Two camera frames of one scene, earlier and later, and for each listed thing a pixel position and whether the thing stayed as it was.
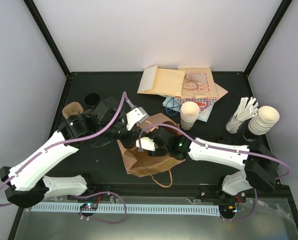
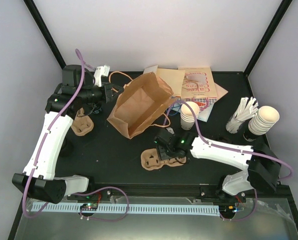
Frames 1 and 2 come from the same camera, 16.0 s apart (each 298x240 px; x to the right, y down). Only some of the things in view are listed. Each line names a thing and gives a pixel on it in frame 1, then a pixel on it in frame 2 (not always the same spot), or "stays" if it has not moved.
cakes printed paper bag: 198,82 stays
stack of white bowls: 266,117 stays
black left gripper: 133,137 -> 109,97
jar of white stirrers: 242,113 stays
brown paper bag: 138,163 -> 137,103
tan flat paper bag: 220,91 stays
